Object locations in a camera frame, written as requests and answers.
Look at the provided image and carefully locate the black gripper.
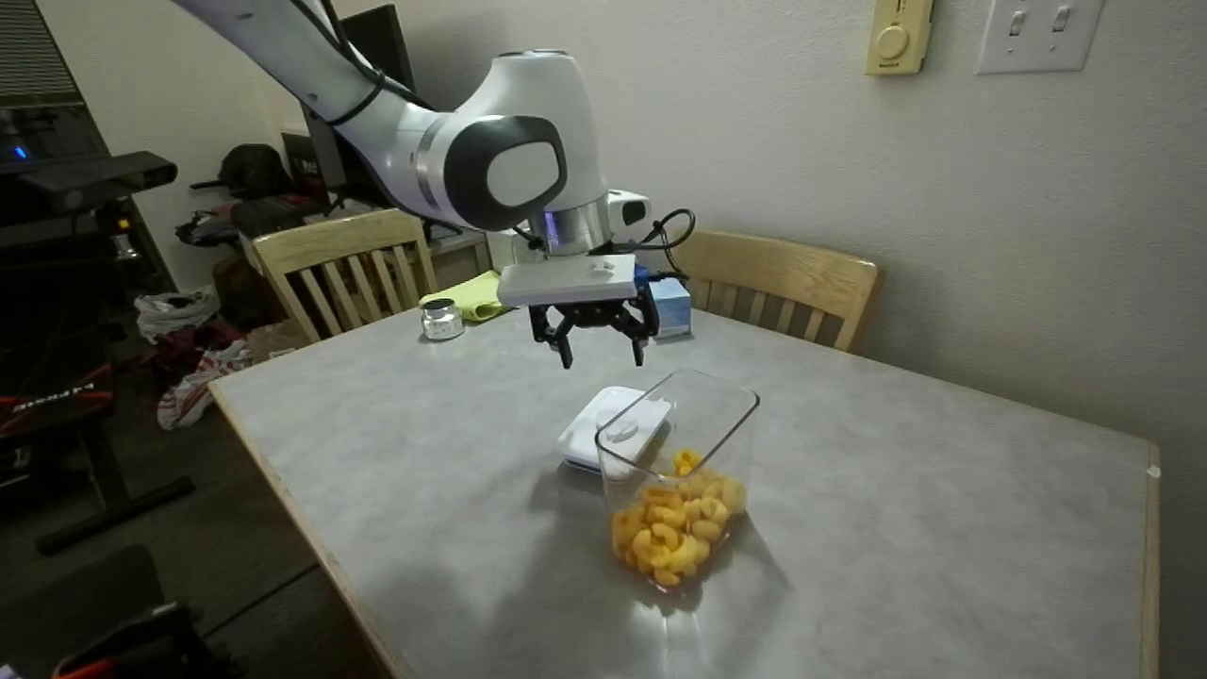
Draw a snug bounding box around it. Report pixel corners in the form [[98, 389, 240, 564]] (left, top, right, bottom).
[[525, 290, 658, 373]]

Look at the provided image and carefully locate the white lid with round button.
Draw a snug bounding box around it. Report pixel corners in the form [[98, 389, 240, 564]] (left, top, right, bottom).
[[553, 381, 676, 484]]

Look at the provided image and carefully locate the small blue cardboard box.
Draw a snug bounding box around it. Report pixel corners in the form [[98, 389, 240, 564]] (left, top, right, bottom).
[[646, 274, 699, 344]]

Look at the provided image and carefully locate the green cloth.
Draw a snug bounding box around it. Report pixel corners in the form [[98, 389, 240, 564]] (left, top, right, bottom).
[[422, 267, 519, 327]]

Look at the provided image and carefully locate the round silver metal tin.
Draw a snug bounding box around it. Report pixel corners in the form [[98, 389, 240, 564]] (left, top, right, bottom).
[[414, 295, 466, 348]]

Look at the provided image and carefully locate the wooden chair with solid backrest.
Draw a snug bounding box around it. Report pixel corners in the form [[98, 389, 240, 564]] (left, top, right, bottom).
[[671, 225, 883, 355]]

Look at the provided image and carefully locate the light wooden slatted chair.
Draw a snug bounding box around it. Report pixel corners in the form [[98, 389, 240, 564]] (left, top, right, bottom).
[[240, 207, 442, 348]]

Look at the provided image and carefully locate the pile of clothes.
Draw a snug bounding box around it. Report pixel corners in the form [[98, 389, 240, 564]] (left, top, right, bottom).
[[127, 283, 313, 433]]

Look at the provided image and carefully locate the black metal stand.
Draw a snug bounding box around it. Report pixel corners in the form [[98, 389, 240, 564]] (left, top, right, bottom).
[[32, 373, 198, 557]]

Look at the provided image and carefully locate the black bag with red trim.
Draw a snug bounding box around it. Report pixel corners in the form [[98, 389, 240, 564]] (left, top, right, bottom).
[[49, 598, 223, 679]]

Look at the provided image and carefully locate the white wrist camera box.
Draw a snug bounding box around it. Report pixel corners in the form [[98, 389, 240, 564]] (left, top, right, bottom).
[[499, 252, 641, 308]]

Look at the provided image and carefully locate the beige wall thermostat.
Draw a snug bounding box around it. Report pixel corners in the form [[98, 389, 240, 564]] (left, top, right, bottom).
[[862, 0, 936, 78]]

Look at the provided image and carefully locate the black depth camera bar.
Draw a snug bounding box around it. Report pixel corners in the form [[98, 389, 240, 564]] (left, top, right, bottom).
[[18, 145, 181, 215]]

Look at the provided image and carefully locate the white light switch plate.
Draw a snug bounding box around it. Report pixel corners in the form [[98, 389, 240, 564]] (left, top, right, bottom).
[[975, 0, 1110, 75]]

